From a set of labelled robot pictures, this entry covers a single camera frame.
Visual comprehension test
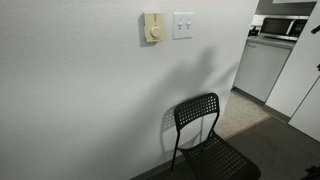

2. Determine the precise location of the silver black microwave oven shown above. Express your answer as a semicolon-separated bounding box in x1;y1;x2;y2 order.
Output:
260;15;309;41

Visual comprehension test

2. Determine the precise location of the white door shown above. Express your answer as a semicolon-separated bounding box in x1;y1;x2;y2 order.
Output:
265;1;320;117

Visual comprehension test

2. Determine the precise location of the beige wall thermostat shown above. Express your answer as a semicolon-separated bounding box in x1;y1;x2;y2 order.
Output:
144;12;163;42

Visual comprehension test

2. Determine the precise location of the black perforated chair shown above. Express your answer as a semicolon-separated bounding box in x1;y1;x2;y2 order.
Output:
171;92;261;180

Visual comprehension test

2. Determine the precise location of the small black countertop object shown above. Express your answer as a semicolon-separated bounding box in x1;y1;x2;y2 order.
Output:
248;27;259;37

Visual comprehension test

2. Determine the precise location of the white kitchen base cabinet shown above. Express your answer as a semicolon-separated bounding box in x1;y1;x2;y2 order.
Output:
234;41;290;102

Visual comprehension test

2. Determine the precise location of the grey kitchen countertop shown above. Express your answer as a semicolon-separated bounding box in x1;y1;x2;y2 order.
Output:
247;36;295;49

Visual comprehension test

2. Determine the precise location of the black object bottom right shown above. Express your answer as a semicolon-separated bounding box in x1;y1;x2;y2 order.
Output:
301;166;320;180

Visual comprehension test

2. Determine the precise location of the white double switch plate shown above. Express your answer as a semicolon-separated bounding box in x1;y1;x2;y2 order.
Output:
173;12;194;40

